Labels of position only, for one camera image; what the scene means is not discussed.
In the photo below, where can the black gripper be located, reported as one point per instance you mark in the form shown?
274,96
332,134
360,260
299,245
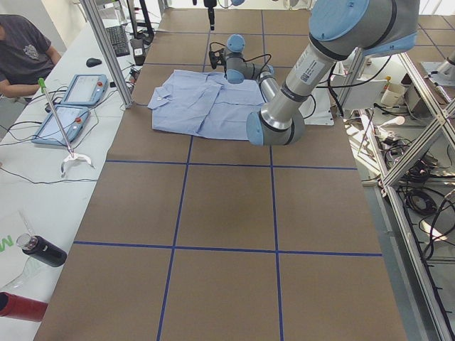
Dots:
211,14

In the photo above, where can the light blue striped shirt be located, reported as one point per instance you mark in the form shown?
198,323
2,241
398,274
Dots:
204,104

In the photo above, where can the black keyboard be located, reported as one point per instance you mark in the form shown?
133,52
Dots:
118,39

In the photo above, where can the black computer mouse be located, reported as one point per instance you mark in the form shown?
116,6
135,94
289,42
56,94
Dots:
92,62

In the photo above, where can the upper teach pendant tablet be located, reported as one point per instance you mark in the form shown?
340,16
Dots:
85,90

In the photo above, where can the person in dark shirt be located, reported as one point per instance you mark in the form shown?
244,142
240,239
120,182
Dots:
26,56

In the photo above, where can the reacher grabber stick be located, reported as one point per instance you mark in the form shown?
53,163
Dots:
73,156

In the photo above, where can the black water bottle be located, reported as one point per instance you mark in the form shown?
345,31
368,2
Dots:
41,249

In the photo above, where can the red bottle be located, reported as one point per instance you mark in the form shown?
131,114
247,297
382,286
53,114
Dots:
22,308

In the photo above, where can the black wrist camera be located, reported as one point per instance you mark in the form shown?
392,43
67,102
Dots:
216,57

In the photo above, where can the grey aluminium frame post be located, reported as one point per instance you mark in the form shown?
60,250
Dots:
92,14

